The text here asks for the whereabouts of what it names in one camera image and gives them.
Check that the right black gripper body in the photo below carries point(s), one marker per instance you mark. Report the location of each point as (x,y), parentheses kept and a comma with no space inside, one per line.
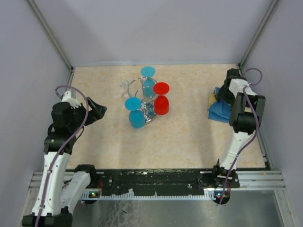
(225,92)

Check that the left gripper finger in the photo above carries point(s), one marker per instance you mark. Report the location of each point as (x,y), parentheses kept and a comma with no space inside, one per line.
(98,112)
(93,104)

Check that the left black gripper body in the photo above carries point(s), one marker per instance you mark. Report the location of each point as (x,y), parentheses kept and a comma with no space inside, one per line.
(90,109)

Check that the blue wine glass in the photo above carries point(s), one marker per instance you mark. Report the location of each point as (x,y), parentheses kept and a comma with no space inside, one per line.
(148,72)
(136,116)

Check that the red wine glass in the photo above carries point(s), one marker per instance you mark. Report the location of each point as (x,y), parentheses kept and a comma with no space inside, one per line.
(161,104)

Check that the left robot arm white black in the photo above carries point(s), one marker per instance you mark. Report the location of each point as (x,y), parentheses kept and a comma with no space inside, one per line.
(57,198)

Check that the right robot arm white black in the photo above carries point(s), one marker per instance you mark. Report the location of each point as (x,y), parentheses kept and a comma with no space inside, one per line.
(246,110)

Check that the blue cartoon cloth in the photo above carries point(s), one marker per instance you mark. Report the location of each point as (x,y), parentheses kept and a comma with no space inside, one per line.
(218,110)

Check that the left aluminium corner post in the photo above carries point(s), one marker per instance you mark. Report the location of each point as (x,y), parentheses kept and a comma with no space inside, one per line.
(50,33)

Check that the aluminium corner post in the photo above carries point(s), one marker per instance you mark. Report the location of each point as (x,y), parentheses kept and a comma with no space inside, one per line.
(260,30)
(50,33)

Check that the chrome wire glass rack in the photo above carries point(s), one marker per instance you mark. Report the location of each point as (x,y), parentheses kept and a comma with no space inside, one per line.
(147,103)

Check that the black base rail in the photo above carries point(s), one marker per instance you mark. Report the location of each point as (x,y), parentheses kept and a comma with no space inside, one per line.
(162,182)

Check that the aluminium frame rail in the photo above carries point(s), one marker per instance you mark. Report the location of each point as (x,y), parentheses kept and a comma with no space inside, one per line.
(249,180)

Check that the white cable duct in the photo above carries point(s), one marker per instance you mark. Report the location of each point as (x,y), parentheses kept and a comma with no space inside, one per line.
(92,196)

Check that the right aluminium corner post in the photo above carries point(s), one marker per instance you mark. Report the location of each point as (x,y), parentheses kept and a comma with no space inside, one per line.
(260,30)

